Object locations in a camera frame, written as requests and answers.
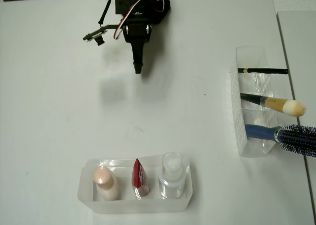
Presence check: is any thin dark blue brush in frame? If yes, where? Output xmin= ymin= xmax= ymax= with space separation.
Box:
xmin=237 ymin=67 xmax=289 ymax=75

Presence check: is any makeup brush with tan bristles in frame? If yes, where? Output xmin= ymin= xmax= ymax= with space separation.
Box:
xmin=240 ymin=92 xmax=308 ymax=118

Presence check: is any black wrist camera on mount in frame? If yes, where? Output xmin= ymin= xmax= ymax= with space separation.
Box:
xmin=82 ymin=24 xmax=123 ymax=47

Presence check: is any blue round hairbrush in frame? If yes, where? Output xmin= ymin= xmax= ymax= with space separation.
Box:
xmin=244 ymin=123 xmax=316 ymax=158

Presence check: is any pink cosmetic bottle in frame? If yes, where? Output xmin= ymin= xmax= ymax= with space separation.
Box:
xmin=92 ymin=165 xmax=121 ymax=201

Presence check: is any translucent white plastic bin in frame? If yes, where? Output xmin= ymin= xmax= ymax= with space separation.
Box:
xmin=77 ymin=154 xmax=194 ymax=215

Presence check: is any red hand cream tube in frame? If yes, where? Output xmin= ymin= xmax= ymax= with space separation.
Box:
xmin=132 ymin=157 xmax=151 ymax=198

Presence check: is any black camera cable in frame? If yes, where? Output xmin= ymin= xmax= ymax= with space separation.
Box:
xmin=97 ymin=0 xmax=117 ymax=27

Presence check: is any clear acrylic organizer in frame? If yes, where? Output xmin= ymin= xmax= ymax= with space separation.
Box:
xmin=229 ymin=45 xmax=279 ymax=158

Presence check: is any red white servo cable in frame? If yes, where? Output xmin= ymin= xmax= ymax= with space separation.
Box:
xmin=113 ymin=0 xmax=149 ymax=40

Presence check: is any clear spray bottle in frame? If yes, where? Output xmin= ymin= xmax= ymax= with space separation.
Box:
xmin=158 ymin=152 xmax=186 ymax=200

